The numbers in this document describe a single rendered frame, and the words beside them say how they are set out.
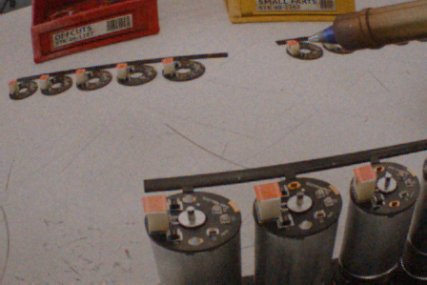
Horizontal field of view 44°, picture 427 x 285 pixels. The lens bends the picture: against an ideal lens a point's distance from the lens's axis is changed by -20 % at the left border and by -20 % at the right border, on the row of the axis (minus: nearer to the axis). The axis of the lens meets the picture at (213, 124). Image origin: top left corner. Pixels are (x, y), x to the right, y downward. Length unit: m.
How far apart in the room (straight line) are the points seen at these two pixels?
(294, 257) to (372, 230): 0.02
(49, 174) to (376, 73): 0.21
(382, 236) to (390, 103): 0.18
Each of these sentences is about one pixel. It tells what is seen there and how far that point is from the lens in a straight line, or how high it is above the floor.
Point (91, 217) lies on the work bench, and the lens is 0.26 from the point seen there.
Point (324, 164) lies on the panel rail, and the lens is 0.18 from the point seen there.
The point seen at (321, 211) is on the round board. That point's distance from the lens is 0.16.
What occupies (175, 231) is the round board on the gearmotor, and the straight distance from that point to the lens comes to 0.15.
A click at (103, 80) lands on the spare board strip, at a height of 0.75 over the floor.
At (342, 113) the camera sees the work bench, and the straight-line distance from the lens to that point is 0.32.
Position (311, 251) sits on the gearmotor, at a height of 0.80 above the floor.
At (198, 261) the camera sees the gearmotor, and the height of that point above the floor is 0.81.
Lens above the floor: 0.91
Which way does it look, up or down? 31 degrees down
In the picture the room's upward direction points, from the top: 5 degrees counter-clockwise
